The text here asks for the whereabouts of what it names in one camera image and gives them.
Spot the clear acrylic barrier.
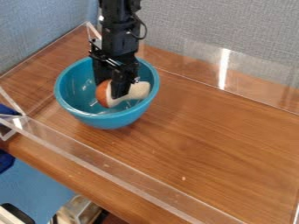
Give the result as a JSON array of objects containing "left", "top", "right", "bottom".
[
  {"left": 138, "top": 44, "right": 299, "bottom": 115},
  {"left": 0, "top": 86, "right": 250, "bottom": 224}
]

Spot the clear acrylic front barrier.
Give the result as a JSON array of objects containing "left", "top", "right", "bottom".
[{"left": 0, "top": 86, "right": 250, "bottom": 224}]

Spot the blue plastic bowl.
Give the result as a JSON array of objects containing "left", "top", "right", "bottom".
[{"left": 54, "top": 57, "right": 161, "bottom": 130}]

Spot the clear acrylic corner bracket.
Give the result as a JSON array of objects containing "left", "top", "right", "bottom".
[{"left": 86, "top": 22, "right": 102, "bottom": 44}]

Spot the clear plastic container below table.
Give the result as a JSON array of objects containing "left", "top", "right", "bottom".
[{"left": 49, "top": 195, "right": 103, "bottom": 224}]

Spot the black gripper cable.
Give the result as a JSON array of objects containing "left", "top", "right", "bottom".
[{"left": 131, "top": 13, "right": 149, "bottom": 40}]

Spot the clear acrylic back barrier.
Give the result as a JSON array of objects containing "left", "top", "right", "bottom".
[{"left": 138, "top": 44, "right": 299, "bottom": 115}]

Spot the brown and white toy mushroom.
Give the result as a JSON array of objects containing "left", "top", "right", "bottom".
[{"left": 95, "top": 80, "right": 151, "bottom": 109}]

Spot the blue cloth object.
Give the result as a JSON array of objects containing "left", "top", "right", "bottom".
[{"left": 0, "top": 103, "right": 21, "bottom": 173}]

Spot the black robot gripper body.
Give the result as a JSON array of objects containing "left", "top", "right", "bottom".
[{"left": 89, "top": 26, "right": 141, "bottom": 77}]

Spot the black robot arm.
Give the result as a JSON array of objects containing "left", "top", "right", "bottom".
[{"left": 89, "top": 0, "right": 146, "bottom": 99}]

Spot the black and white object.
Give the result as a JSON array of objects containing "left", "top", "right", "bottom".
[{"left": 0, "top": 203, "right": 37, "bottom": 224}]

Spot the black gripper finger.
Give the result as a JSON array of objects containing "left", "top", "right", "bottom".
[
  {"left": 93, "top": 59, "right": 113, "bottom": 85},
  {"left": 111, "top": 70, "right": 141, "bottom": 99}
]

